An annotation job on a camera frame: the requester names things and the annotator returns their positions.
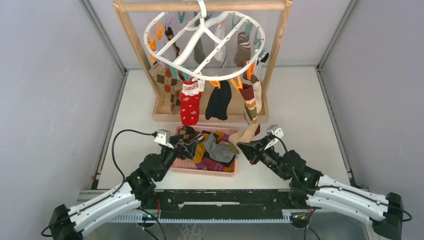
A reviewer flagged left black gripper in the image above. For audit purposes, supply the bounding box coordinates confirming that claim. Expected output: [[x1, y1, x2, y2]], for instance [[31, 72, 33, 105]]
[[157, 134, 198, 181]]

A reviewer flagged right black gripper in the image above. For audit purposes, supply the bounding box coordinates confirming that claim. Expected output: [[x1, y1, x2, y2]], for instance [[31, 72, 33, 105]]
[[236, 136, 288, 181]]

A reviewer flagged mustard yellow sock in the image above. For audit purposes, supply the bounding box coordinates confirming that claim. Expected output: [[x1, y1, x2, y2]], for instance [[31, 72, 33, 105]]
[[192, 142, 207, 164]]

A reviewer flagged brown argyle sock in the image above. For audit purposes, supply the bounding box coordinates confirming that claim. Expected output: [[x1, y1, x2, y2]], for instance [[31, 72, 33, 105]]
[[178, 125, 205, 144]]

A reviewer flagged pink perforated plastic basket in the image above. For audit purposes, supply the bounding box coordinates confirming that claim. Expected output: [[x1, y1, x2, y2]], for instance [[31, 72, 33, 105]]
[[170, 125, 239, 178]]

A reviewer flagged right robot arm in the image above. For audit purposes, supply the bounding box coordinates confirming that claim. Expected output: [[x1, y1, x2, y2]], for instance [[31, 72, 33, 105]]
[[237, 137, 412, 240]]

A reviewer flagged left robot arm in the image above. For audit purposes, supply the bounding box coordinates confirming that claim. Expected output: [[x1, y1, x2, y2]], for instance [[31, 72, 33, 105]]
[[41, 129, 199, 240]]

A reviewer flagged white oval clip hanger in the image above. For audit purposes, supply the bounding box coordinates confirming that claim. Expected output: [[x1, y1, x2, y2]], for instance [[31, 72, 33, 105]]
[[148, 11, 265, 81]]

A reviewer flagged red sock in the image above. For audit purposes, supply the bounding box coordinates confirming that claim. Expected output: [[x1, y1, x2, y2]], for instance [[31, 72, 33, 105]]
[[180, 78, 202, 126]]

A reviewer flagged tan sock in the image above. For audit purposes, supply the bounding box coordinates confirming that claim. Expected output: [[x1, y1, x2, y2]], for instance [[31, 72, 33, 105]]
[[233, 31, 251, 68]]

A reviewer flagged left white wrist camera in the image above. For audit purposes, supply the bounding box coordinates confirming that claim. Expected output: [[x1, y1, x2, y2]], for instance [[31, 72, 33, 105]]
[[154, 129, 175, 149]]

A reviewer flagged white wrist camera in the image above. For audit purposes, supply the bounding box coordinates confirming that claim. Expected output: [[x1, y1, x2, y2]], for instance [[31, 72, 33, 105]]
[[154, 129, 175, 149], [264, 124, 284, 150]]

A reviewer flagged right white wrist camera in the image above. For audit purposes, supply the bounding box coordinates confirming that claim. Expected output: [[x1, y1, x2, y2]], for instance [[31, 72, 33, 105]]
[[264, 124, 284, 150]]

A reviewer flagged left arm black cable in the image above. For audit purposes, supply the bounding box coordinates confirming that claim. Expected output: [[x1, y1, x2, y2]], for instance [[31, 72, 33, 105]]
[[110, 129, 157, 186]]

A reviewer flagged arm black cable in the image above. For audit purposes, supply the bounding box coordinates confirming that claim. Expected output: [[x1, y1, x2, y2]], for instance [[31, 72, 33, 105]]
[[110, 129, 157, 186], [273, 135, 413, 223]]

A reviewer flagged wooden hanger rack frame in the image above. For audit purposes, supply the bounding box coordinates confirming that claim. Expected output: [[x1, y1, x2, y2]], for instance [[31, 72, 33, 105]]
[[113, 0, 293, 123]]

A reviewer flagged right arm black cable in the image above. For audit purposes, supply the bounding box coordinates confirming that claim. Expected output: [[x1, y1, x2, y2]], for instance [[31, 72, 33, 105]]
[[273, 135, 413, 223]]

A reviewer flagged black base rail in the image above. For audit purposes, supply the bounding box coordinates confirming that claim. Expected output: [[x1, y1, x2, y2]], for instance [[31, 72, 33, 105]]
[[141, 189, 309, 221]]

